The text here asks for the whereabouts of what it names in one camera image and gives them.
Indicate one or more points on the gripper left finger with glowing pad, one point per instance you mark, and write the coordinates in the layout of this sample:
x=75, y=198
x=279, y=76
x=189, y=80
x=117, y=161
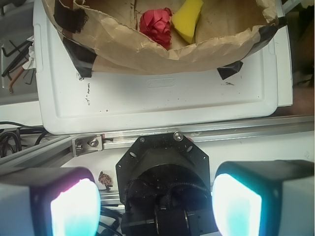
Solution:
x=48, y=202

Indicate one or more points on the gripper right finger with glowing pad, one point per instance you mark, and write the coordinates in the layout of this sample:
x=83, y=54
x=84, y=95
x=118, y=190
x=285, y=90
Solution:
x=265, y=198

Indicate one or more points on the yellow-green sponge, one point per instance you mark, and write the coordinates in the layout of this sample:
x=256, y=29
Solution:
x=185, y=19

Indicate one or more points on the copper tube piece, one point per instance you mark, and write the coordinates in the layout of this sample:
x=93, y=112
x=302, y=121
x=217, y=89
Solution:
x=15, y=79

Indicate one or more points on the black allen keys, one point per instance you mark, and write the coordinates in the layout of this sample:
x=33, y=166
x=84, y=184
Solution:
x=12, y=57

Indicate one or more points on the white crumpled paper scrap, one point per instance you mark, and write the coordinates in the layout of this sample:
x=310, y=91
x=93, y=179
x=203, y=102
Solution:
x=31, y=63

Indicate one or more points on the brown paper bag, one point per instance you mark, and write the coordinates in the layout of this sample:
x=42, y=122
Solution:
x=104, y=36

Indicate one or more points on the red crumpled paper ball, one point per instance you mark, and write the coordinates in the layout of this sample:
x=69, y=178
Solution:
x=156, y=25

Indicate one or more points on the aluminium extrusion rail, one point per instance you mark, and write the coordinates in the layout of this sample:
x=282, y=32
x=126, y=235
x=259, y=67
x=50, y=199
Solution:
x=286, y=137

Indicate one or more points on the silver corner bracket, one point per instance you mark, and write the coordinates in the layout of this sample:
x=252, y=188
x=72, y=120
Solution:
x=86, y=144

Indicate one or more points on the black robot base mount plate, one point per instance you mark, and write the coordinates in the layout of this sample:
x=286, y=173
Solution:
x=164, y=185

